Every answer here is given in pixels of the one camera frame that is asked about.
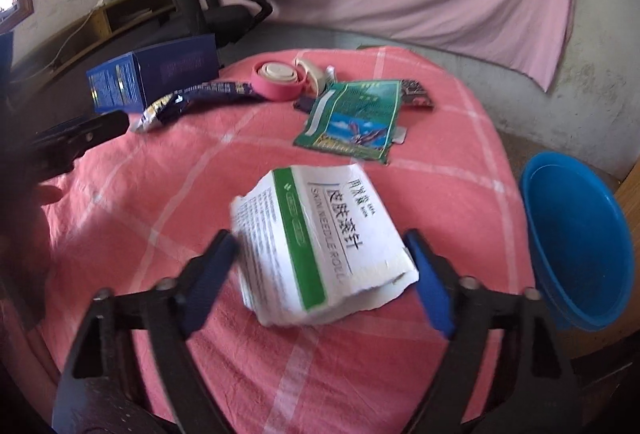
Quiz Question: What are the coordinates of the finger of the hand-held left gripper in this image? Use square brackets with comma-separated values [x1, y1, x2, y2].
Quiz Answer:
[30, 110, 132, 180]

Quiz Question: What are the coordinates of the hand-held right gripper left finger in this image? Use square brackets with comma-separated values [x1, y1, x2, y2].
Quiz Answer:
[52, 229, 241, 434]

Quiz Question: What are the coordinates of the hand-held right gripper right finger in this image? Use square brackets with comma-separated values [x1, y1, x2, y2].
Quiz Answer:
[402, 228, 591, 434]

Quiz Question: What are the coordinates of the blue cardboard box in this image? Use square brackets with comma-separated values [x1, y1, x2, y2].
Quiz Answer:
[86, 33, 221, 112]

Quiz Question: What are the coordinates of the torn white green paper box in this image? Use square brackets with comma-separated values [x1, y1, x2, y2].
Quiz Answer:
[230, 164, 420, 327]

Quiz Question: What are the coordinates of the dark blue snack wrapper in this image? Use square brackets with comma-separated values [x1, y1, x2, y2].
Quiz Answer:
[131, 82, 266, 135]

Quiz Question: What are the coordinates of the pink round container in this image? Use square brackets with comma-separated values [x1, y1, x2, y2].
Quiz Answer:
[251, 59, 307, 102]

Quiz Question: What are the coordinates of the green printed packet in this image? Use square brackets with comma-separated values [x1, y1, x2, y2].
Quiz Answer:
[292, 80, 403, 165]

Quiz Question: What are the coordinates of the dark patterned packet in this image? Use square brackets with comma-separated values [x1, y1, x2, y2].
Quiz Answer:
[400, 79, 435, 111]

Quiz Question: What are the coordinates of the white round lid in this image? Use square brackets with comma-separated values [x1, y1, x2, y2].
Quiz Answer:
[263, 61, 297, 82]

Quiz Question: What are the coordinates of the person's left hand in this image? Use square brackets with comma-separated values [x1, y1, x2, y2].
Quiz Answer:
[31, 183, 66, 210]

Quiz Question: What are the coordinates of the pink checked tablecloth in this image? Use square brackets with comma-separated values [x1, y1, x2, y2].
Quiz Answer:
[10, 47, 538, 434]

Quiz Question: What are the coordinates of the wooden desk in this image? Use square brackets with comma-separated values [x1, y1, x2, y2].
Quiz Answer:
[10, 0, 176, 80]

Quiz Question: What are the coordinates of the white cable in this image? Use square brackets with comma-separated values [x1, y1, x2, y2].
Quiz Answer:
[50, 7, 101, 65]

